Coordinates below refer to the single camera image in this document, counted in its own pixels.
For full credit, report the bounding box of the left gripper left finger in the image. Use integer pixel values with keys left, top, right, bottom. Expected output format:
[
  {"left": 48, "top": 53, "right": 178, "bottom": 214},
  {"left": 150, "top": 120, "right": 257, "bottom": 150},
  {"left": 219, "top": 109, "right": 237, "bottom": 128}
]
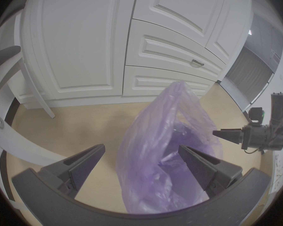
[{"left": 39, "top": 144, "right": 106, "bottom": 199}]

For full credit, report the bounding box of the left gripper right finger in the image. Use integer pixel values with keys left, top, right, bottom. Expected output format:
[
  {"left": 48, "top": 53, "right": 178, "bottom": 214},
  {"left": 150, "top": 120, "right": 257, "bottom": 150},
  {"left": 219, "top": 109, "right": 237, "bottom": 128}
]
[{"left": 178, "top": 145, "right": 243, "bottom": 199}]

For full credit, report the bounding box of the purple plastic bag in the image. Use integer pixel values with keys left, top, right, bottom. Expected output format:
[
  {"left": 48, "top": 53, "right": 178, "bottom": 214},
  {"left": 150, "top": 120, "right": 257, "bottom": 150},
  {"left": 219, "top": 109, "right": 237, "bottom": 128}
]
[{"left": 116, "top": 80, "right": 223, "bottom": 214}]

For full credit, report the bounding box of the white chair with grey seat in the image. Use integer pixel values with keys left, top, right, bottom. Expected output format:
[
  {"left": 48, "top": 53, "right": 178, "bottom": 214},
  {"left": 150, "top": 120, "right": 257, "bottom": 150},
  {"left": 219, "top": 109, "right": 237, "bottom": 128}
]
[{"left": 0, "top": 6, "right": 69, "bottom": 168}]

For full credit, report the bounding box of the grey curtain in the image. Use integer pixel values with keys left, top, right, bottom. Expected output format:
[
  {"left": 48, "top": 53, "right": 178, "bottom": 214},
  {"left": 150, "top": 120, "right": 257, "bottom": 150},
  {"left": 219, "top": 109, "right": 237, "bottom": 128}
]
[{"left": 226, "top": 47, "right": 274, "bottom": 103}]

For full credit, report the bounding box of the white wardrobe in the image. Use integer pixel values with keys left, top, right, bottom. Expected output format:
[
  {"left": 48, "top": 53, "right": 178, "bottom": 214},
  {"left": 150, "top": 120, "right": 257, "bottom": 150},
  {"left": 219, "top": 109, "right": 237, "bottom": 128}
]
[{"left": 20, "top": 0, "right": 254, "bottom": 110}]

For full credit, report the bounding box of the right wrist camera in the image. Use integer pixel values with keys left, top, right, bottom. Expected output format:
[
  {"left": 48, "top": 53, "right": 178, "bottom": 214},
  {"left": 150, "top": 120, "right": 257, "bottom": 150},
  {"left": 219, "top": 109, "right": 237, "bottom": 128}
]
[{"left": 247, "top": 107, "right": 265, "bottom": 127}]

